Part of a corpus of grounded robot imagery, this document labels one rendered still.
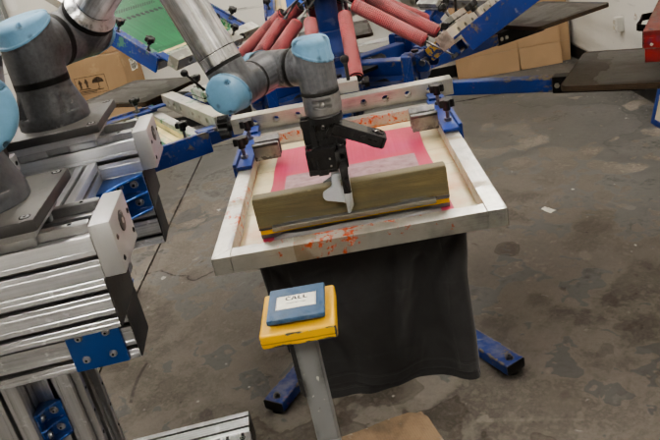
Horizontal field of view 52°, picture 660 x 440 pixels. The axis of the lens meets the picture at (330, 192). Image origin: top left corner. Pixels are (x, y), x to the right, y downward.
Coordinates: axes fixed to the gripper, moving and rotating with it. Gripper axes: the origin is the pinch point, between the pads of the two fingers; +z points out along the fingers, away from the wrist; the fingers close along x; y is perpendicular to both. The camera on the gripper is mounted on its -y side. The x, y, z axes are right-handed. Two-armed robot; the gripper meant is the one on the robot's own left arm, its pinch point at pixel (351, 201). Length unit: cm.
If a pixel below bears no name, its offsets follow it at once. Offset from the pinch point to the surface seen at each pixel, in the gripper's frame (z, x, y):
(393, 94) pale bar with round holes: -2, -69, -16
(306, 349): 12.2, 31.8, 11.4
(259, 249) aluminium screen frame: 1.5, 11.9, 19.1
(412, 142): 4.8, -43.0, -18.0
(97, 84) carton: 41, -412, 198
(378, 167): 4.9, -29.5, -7.5
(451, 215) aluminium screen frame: 1.2, 11.7, -18.8
